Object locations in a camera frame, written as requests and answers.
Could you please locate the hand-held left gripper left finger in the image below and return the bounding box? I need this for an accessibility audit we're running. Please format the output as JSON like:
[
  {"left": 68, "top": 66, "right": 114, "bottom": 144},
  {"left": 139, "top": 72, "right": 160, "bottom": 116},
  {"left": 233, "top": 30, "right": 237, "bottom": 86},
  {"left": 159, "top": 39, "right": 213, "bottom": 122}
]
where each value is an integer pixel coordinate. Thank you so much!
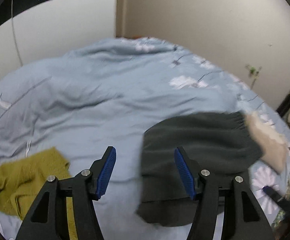
[{"left": 15, "top": 146, "right": 117, "bottom": 240}]

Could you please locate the dark grey sweater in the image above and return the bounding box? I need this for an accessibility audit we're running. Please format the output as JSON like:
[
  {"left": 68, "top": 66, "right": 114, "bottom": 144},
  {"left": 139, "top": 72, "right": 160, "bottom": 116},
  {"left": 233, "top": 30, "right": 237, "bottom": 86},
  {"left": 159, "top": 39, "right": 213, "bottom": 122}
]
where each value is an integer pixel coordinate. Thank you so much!
[{"left": 136, "top": 112, "right": 263, "bottom": 227}]

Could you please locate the beige cloth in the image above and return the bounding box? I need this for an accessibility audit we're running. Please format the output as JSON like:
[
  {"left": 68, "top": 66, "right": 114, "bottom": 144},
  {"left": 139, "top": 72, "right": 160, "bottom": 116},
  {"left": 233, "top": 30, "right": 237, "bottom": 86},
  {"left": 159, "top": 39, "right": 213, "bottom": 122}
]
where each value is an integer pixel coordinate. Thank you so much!
[{"left": 246, "top": 112, "right": 289, "bottom": 175}]

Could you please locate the white wardrobe with black band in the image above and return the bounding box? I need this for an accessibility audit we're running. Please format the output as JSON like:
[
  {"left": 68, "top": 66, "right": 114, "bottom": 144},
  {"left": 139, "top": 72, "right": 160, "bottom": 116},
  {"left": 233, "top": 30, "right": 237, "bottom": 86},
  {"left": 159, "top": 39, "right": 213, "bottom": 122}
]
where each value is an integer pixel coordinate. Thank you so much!
[{"left": 0, "top": 0, "right": 118, "bottom": 90}]

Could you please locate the mustard yellow knit sweater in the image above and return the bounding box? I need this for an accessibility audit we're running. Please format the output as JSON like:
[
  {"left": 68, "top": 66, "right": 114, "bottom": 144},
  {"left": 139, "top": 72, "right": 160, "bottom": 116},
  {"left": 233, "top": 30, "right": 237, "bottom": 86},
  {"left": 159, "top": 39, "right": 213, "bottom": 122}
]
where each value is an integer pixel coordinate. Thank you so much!
[{"left": 0, "top": 147, "right": 78, "bottom": 240}]

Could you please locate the green plant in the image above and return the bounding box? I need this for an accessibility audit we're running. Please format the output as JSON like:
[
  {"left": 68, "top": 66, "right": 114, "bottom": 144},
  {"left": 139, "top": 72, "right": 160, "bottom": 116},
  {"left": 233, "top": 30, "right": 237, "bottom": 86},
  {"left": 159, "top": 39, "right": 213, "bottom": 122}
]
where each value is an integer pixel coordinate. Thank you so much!
[{"left": 245, "top": 64, "right": 262, "bottom": 90}]

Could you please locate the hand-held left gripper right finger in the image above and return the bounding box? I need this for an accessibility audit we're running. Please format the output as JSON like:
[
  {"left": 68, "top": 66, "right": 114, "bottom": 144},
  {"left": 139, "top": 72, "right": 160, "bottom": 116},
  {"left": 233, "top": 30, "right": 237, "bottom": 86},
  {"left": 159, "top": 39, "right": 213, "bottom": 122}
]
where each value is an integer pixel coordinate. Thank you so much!
[{"left": 174, "top": 147, "right": 275, "bottom": 240}]

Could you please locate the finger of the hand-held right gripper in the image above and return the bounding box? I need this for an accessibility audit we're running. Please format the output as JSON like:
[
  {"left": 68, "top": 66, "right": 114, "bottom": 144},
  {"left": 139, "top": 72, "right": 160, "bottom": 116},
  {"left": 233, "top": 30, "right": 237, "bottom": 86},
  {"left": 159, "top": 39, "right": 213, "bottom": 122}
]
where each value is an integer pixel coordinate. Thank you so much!
[{"left": 263, "top": 185, "right": 290, "bottom": 218}]

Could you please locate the light blue floral duvet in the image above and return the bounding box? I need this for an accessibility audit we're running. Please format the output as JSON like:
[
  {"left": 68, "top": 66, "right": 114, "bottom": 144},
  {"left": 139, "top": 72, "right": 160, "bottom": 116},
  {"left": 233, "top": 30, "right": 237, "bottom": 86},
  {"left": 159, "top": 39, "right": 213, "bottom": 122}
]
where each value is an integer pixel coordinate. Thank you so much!
[{"left": 0, "top": 37, "right": 290, "bottom": 240}]

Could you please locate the black frame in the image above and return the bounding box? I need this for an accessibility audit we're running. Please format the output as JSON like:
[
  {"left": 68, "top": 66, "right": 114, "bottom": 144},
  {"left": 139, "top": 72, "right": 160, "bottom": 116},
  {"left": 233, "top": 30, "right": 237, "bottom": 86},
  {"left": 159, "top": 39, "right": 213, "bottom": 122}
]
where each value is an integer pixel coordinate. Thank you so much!
[{"left": 276, "top": 89, "right": 290, "bottom": 117}]

